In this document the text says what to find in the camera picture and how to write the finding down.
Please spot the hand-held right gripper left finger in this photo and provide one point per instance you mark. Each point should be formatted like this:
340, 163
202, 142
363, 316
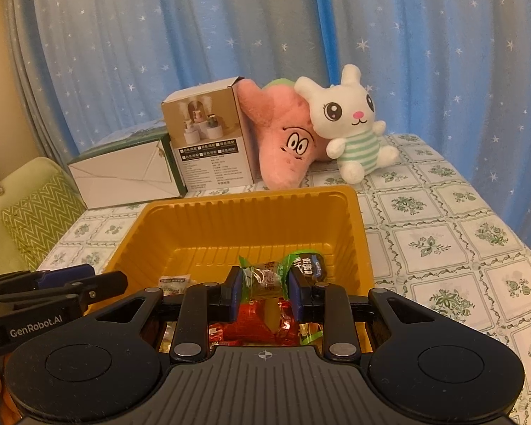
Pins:
236, 294

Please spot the large white cardboard box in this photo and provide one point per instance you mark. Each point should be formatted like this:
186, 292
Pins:
124, 177

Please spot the floral checked tablecloth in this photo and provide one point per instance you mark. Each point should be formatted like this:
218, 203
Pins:
447, 239

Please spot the gold and green wrapped candy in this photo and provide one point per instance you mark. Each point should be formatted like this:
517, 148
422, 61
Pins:
310, 335

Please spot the green zigzag cushion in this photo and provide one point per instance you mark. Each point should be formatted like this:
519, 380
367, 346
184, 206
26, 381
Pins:
40, 217

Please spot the white bunny plush toy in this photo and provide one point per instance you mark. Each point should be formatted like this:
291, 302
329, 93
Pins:
349, 115

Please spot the small printed product box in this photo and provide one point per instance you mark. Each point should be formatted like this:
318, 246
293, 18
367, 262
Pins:
208, 141

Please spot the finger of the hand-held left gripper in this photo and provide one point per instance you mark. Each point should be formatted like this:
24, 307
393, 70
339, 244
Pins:
66, 275
106, 284

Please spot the pink plush toy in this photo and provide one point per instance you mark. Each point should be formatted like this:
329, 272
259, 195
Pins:
283, 141

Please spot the orange plastic tray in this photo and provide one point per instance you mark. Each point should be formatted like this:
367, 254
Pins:
248, 225

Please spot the green sofa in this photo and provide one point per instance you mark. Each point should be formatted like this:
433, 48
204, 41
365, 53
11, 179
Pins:
22, 186

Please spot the person's left hand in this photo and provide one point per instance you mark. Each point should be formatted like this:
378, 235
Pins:
0, 396

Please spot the red and silver wrapped candy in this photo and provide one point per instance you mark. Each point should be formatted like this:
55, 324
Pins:
286, 322

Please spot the green and brown candy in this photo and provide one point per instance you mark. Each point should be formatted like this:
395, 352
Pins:
265, 278

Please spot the small white snack packet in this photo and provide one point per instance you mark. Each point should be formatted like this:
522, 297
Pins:
175, 281

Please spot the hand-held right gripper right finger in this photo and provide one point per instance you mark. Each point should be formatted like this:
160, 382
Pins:
294, 294

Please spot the blue star-print curtain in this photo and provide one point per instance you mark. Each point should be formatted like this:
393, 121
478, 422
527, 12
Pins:
159, 31

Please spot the green snack packet dark label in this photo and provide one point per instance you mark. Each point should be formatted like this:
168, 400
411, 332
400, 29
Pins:
307, 266

